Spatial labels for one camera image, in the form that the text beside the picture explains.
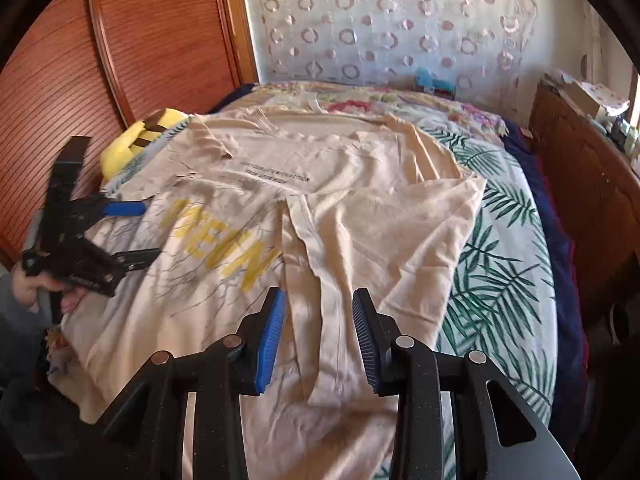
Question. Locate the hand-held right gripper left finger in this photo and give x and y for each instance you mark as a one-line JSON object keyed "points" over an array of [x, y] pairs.
{"points": [[270, 340]]}

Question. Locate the blue plastic toy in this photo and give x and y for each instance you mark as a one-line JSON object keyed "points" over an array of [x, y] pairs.
{"points": [[432, 82]]}

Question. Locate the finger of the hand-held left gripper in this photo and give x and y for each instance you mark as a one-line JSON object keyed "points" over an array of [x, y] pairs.
{"points": [[122, 208], [137, 256]]}

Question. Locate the navy blue blanket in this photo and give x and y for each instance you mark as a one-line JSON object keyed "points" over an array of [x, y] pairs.
{"points": [[550, 240]]}

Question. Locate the person's left forearm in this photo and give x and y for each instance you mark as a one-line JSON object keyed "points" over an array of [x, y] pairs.
{"points": [[20, 327]]}

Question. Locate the dark cloth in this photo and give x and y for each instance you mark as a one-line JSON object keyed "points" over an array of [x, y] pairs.
{"points": [[35, 430]]}

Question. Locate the floral blanket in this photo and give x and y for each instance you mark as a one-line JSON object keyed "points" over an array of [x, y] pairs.
{"points": [[360, 102]]}

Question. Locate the cardboard box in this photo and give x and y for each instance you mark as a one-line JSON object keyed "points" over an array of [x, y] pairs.
{"points": [[580, 97]]}

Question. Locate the person's left hand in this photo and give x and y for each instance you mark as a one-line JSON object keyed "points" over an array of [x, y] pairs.
{"points": [[25, 287]]}

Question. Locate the sheer circle-pattern wall curtain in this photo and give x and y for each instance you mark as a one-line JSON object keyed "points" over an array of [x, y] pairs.
{"points": [[390, 20]]}

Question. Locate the pink dotted paper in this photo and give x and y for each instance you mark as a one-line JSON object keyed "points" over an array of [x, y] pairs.
{"points": [[607, 96]]}

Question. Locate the wooden side cabinet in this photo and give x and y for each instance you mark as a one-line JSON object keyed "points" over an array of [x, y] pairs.
{"points": [[585, 185]]}

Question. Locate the wooden wardrobe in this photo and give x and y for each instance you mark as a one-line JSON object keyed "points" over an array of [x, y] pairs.
{"points": [[150, 35]]}

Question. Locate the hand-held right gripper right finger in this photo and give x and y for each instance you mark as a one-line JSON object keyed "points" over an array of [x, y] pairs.
{"points": [[364, 340]]}

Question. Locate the leaf-print bed sheet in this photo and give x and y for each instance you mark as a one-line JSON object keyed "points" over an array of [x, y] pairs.
{"points": [[500, 285]]}

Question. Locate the beige printed t-shirt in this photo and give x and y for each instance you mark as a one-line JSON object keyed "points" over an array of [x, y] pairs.
{"points": [[350, 210]]}

